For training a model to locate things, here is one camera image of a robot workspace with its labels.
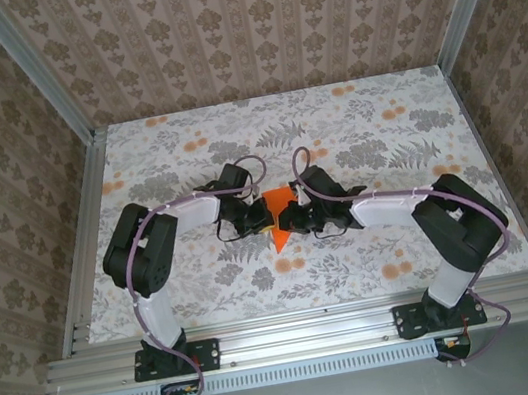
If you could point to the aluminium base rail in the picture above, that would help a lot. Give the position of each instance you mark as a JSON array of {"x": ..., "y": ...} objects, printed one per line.
[{"x": 307, "y": 334}]

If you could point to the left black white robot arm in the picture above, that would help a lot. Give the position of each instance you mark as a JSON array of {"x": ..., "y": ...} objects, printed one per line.
[{"x": 142, "y": 258}]

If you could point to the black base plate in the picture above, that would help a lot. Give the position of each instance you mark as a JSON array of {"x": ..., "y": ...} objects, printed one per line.
[
  {"x": 209, "y": 353},
  {"x": 406, "y": 320}
]

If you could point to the left aluminium side rail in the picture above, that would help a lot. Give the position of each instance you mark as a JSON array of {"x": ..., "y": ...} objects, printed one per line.
[{"x": 87, "y": 212}]

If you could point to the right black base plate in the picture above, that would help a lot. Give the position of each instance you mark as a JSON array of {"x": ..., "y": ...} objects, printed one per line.
[{"x": 406, "y": 320}]

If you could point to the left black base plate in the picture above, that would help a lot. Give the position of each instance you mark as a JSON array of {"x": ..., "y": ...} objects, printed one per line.
[{"x": 209, "y": 353}]

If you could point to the left aluminium corner post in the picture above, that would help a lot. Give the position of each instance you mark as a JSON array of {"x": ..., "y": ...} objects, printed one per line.
[{"x": 39, "y": 73}]

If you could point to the orange paper sheet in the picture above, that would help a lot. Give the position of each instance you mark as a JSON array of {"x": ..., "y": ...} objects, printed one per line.
[{"x": 277, "y": 200}]

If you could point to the floral patterned table cover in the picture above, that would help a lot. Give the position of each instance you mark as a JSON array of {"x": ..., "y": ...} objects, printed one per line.
[{"x": 232, "y": 127}]

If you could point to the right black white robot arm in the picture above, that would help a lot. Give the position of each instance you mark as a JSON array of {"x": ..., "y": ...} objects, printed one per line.
[{"x": 461, "y": 225}]

